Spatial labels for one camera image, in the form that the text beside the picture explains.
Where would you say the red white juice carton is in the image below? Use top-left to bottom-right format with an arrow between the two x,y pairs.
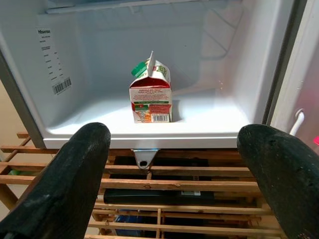
129,51 -> 173,124

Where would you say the dark blue box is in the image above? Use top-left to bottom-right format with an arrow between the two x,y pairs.
116,215 -> 160,239

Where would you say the white mini fridge door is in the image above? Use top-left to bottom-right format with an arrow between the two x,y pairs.
270,0 -> 319,150

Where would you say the white door shelf rail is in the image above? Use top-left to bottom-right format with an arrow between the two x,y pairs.
290,108 -> 306,137

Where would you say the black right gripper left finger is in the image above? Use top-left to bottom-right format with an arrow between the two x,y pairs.
0,121 -> 112,239

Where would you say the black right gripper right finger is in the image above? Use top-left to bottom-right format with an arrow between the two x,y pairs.
236,123 -> 319,239

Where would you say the wooden slat rack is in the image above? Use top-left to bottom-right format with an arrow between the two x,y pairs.
0,131 -> 286,239

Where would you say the white metal hinge bracket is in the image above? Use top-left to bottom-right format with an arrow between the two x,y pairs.
130,148 -> 160,170

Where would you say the white Hisense rating label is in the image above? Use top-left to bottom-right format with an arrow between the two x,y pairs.
35,26 -> 73,97

